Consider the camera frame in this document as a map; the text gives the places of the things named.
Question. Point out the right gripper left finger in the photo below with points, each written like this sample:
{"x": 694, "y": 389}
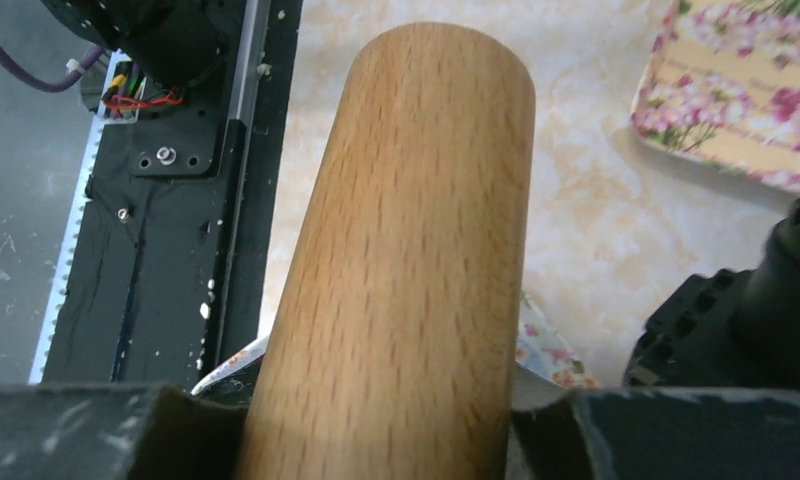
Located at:
{"x": 115, "y": 431}

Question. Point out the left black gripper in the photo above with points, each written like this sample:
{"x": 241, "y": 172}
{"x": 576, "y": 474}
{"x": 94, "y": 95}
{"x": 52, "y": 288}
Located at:
{"x": 733, "y": 329}

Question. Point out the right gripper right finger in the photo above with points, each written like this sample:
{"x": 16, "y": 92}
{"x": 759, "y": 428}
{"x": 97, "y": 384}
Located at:
{"x": 662, "y": 433}

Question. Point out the wooden double-ended rolling pin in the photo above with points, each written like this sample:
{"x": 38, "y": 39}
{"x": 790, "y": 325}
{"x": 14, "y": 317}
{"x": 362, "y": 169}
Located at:
{"x": 392, "y": 352}

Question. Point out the yellow floral cloth pad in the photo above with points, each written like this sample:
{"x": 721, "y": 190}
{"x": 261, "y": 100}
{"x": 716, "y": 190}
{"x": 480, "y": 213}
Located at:
{"x": 721, "y": 88}

